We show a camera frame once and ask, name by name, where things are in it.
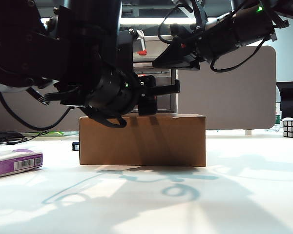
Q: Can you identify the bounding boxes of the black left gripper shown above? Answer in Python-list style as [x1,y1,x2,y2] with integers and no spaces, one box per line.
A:
[136,75,181,117]

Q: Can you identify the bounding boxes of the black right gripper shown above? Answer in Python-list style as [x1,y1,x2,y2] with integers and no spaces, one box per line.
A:
[152,26,212,71]

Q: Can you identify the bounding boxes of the clear grey drawer red handle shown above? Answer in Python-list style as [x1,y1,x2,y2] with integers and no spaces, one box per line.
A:
[133,40,173,61]
[155,94,173,112]
[133,63,173,81]

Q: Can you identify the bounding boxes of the purple white napkin pack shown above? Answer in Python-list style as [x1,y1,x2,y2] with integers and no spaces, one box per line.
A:
[0,148,44,179]

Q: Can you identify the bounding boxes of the ceiling light strip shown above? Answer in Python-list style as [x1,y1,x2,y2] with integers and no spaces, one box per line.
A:
[40,16,194,25]

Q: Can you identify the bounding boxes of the brown cardboard box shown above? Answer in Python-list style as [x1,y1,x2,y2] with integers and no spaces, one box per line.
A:
[78,114,207,168]

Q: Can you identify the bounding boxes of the grey desk partition panel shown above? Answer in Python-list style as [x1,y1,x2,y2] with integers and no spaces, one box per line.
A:
[0,45,277,132]

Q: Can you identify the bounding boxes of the clear plastic bottle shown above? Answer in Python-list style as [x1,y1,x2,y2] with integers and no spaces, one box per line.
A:
[271,114,284,133]

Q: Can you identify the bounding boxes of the black flat desk device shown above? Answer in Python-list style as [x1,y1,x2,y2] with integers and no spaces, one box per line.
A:
[0,131,23,142]

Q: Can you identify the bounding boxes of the white plastic drawer cabinet frame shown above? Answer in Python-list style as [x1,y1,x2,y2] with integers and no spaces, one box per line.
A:
[132,35,179,116]

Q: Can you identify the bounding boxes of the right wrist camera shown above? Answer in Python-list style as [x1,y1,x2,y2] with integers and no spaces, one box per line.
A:
[170,0,209,38]

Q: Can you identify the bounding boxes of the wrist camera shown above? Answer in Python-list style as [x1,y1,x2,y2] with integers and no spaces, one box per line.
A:
[118,28,147,72]
[170,0,209,38]

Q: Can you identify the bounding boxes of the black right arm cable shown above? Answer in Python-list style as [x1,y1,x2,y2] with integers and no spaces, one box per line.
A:
[209,36,268,73]

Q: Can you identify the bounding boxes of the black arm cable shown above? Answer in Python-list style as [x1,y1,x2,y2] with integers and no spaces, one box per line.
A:
[0,91,72,131]
[209,36,268,73]

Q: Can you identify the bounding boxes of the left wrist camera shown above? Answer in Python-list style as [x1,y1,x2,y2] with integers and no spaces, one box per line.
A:
[118,28,147,72]

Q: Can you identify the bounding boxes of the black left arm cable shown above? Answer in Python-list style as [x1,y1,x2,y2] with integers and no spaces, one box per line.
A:
[0,91,72,131]

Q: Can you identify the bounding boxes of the thin black desk cable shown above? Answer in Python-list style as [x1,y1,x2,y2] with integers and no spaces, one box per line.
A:
[0,130,51,146]

